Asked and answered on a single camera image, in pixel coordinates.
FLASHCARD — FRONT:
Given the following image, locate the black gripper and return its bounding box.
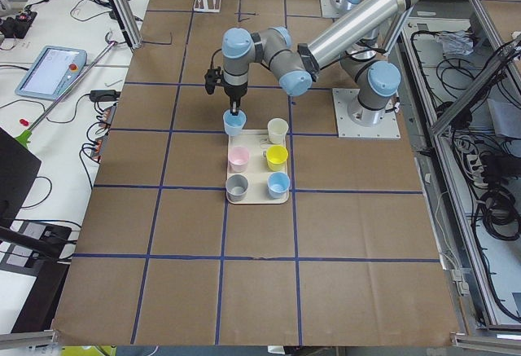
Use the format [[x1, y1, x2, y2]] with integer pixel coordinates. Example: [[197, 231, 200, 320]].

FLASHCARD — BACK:
[[221, 81, 247, 116]]

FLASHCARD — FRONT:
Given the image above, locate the light blue cup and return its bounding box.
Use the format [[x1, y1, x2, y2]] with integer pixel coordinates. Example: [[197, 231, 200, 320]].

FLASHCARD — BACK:
[[223, 110, 247, 137]]

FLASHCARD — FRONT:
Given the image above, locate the cream white cup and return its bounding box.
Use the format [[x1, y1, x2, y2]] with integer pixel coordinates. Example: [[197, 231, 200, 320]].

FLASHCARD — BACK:
[[267, 118, 289, 144]]

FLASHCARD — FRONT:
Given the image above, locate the pink cup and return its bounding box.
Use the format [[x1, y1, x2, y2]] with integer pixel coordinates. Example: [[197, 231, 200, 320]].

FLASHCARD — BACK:
[[228, 146, 250, 173]]

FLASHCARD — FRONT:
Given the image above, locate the yellow cup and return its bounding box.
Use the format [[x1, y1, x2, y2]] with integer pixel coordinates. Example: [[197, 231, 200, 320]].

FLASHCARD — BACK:
[[266, 145, 288, 172]]

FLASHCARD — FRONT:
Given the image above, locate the grey cup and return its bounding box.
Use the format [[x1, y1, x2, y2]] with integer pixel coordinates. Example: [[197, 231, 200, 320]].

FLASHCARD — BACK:
[[225, 174, 249, 203]]

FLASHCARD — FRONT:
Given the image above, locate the cream serving tray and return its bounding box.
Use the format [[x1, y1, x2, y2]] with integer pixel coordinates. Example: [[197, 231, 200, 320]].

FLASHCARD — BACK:
[[226, 129, 290, 204]]

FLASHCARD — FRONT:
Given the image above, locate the black power adapter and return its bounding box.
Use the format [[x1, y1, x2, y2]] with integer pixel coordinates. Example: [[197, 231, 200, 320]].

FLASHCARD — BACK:
[[89, 90, 120, 103]]

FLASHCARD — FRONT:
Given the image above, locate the teach pendant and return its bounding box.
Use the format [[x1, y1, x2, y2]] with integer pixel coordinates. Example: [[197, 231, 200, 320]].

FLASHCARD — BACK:
[[15, 46, 87, 100]]

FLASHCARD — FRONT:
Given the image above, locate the reacher grabber tool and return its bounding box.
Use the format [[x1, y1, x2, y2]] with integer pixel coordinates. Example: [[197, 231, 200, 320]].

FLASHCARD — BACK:
[[15, 32, 119, 147]]

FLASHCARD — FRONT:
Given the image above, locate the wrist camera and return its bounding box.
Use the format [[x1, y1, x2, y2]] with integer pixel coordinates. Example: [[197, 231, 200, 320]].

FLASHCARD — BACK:
[[204, 67, 222, 94]]

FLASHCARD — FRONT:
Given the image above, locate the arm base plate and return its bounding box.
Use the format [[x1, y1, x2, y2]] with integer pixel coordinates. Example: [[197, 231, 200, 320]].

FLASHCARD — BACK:
[[332, 88, 401, 140], [320, 0, 346, 19]]

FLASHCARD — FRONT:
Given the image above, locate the aluminium frame post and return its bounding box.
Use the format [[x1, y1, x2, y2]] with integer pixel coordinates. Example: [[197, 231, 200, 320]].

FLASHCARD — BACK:
[[108, 0, 142, 50]]

